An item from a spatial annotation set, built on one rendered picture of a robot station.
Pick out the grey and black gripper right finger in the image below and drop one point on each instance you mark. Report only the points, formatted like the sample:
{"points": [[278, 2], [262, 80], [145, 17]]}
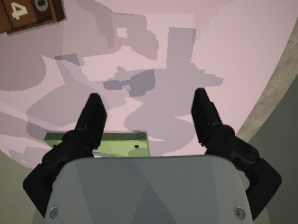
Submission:
{"points": [[264, 179]]}

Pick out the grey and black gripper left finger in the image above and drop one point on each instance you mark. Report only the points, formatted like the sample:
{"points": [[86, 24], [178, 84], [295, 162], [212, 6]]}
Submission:
{"points": [[77, 143]]}

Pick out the brown wooden number cube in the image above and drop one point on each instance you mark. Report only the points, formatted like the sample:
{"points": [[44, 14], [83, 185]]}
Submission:
{"points": [[26, 12], [5, 22]]}

